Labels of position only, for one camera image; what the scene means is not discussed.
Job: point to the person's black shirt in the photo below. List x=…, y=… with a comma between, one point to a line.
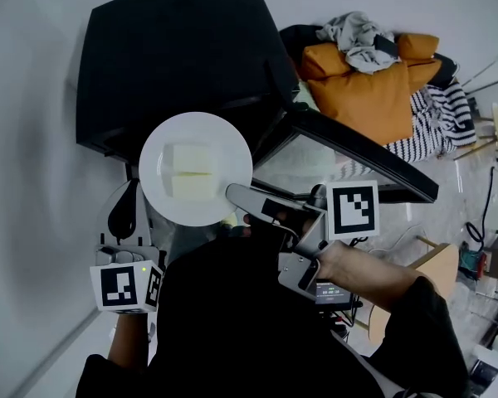
x=232, y=326

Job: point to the pale yellow food block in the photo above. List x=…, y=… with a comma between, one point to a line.
x=193, y=187
x=191, y=158

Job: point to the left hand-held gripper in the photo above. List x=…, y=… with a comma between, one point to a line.
x=116, y=286

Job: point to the person's right forearm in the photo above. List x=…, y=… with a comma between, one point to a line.
x=369, y=274

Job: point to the orange bolster cushion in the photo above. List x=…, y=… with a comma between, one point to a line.
x=421, y=52

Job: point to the metal tripod legs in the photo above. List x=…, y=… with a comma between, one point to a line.
x=483, y=75

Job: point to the small black screen device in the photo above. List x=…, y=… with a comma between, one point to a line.
x=332, y=294

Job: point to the white round plate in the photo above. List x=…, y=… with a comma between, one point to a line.
x=199, y=133

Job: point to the black appliance cabinet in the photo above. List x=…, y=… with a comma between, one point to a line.
x=170, y=56

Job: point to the crumpled grey white garment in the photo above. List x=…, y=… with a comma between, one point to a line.
x=357, y=40

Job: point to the person's left forearm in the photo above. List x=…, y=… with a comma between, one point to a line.
x=130, y=338

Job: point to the green tool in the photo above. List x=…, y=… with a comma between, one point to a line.
x=471, y=261

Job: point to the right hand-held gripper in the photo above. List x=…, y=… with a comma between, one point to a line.
x=352, y=210

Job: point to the black white striped blanket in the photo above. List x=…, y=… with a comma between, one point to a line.
x=444, y=118

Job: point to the small orange cushion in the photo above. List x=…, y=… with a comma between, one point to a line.
x=321, y=60

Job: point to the white printed box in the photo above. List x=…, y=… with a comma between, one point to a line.
x=491, y=371

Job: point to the large orange cushion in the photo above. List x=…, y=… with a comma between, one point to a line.
x=365, y=102

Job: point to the black glass appliance door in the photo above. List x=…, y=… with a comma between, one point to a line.
x=357, y=160

